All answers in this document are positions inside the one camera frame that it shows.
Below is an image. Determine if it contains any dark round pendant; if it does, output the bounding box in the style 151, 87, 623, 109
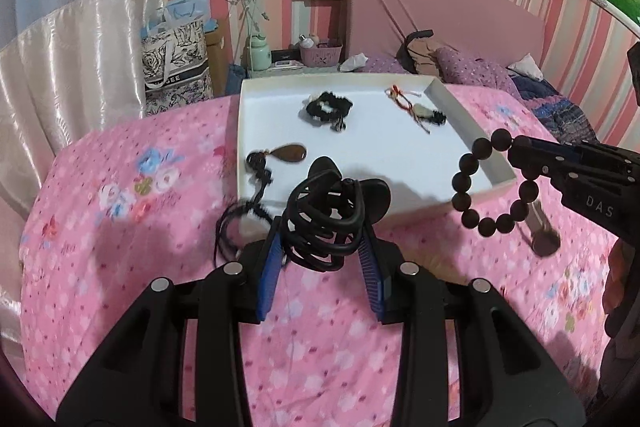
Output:
524, 200, 561, 258

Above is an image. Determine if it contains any red knot charm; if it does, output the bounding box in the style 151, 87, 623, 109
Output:
385, 84, 447, 133

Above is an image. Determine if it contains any black scrunchie with bell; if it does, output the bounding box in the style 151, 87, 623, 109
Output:
304, 91, 352, 132

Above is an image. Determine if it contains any black braided cord bracelet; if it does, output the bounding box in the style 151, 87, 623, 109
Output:
214, 196, 281, 268

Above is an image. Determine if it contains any black plastic hair claw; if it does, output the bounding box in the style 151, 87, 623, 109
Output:
280, 156, 392, 273

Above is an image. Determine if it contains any brown teardrop stone pendant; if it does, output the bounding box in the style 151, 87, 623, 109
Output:
245, 143, 307, 199

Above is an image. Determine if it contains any dark blue patterned blanket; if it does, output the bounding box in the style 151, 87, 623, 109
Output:
506, 54, 599, 144

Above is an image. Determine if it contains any purple dotted pillow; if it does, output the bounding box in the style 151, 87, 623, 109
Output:
358, 46, 523, 102

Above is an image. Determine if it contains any white shallow cardboard tray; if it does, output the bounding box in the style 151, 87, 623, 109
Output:
236, 72, 486, 227

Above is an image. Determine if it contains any pink floral bedspread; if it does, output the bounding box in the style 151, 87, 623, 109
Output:
20, 96, 614, 426

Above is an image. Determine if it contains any pink padded headboard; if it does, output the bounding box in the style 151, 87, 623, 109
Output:
345, 0, 544, 66

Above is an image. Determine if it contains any pink plastic basket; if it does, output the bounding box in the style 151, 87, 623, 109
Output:
300, 46, 342, 68

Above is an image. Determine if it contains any green thermos bottle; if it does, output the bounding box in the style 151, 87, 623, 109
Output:
247, 34, 271, 72

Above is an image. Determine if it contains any cream satin curtain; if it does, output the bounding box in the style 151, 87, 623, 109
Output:
1, 0, 166, 355

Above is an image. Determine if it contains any black white patterned tote bag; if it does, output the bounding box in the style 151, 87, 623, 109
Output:
142, 17, 214, 116

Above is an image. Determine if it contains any light blue paper bag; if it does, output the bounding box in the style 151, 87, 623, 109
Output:
140, 0, 218, 39

